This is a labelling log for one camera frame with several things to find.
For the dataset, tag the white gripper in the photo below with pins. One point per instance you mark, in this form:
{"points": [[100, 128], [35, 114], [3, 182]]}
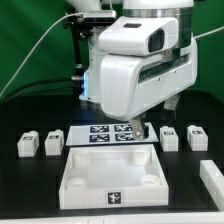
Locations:
{"points": [[129, 86]]}

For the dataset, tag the white square table top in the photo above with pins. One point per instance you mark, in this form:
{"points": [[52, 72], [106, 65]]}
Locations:
{"points": [[113, 176]]}

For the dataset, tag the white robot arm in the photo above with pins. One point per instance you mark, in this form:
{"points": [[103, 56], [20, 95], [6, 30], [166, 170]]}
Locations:
{"points": [[141, 53]]}

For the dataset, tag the tag sheet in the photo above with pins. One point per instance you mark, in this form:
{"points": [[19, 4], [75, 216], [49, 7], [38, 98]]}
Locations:
{"points": [[100, 134]]}

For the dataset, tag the white fixture bracket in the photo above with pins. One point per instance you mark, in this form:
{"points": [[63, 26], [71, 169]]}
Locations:
{"points": [[213, 179]]}

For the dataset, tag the grey camera on mount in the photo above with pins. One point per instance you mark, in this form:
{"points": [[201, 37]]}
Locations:
{"points": [[99, 17]]}

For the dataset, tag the black camera stand pole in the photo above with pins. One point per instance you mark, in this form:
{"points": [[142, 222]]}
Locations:
{"points": [[77, 50]]}

